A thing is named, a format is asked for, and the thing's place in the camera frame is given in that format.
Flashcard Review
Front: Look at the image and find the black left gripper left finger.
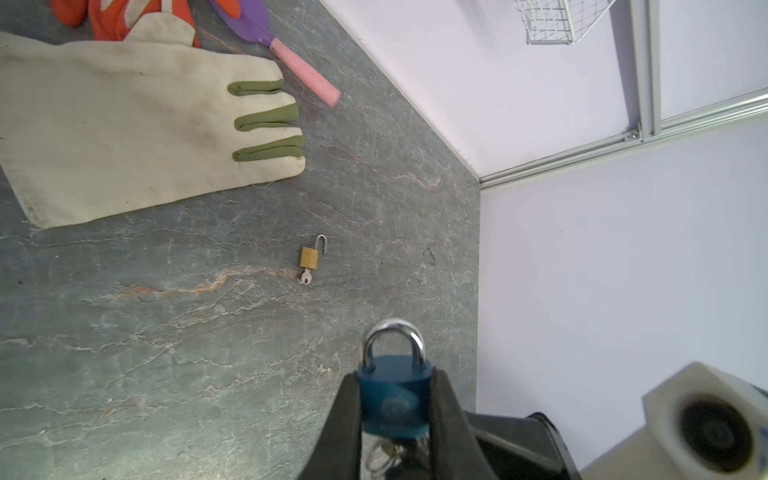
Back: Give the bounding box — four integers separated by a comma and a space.
298, 373, 362, 480

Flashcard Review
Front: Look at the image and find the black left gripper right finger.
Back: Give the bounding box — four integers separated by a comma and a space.
429, 369, 497, 479

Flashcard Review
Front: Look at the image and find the long white wire basket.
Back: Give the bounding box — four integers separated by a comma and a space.
515, 0, 615, 45

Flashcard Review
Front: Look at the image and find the purple trowel pink handle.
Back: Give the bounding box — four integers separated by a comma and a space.
210, 0, 341, 108

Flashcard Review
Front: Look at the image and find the brass padlock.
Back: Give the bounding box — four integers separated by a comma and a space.
299, 234, 328, 270

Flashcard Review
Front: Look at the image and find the red white work glove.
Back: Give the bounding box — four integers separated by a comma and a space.
50, 0, 242, 49

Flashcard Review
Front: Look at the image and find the cream green work glove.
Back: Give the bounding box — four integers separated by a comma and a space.
1, 33, 306, 229

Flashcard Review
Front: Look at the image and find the small blue padlock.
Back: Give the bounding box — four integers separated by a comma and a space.
357, 318, 433, 441

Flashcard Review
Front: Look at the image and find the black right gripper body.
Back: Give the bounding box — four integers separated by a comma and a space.
466, 412, 581, 480

